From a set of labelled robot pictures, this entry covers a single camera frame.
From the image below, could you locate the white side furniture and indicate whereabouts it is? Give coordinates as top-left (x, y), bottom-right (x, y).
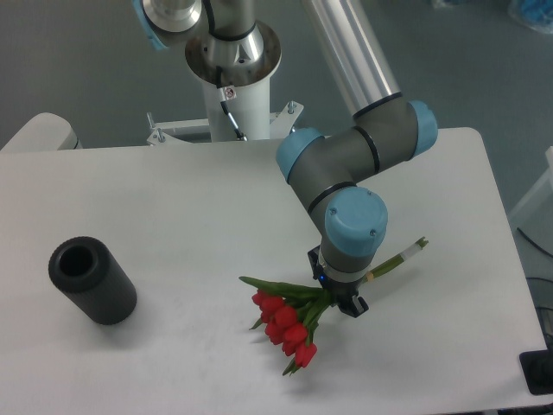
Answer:
top-left (507, 147), bottom-right (552, 234)

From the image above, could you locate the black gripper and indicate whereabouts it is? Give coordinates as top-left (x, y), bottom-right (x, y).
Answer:
top-left (308, 246), bottom-right (369, 316)

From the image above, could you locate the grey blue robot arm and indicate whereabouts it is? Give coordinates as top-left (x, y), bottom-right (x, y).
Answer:
top-left (133, 1), bottom-right (438, 317)

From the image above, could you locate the white chair back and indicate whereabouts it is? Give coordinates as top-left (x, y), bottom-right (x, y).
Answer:
top-left (1, 112), bottom-right (83, 154)

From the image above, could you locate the black ribbed cylindrical vase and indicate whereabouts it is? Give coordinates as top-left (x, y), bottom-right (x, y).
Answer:
top-left (48, 236), bottom-right (137, 325)

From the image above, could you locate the red tulip bouquet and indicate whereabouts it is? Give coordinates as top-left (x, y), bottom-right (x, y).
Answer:
top-left (238, 236), bottom-right (429, 377)

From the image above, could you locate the blue plastic bag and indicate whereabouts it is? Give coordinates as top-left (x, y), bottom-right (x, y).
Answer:
top-left (507, 0), bottom-right (552, 35)

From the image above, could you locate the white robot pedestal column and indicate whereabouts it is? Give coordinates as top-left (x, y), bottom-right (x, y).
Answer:
top-left (147, 84), bottom-right (304, 146)

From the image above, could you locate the black device at table edge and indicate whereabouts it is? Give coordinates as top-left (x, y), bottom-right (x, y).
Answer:
top-left (519, 350), bottom-right (552, 395)

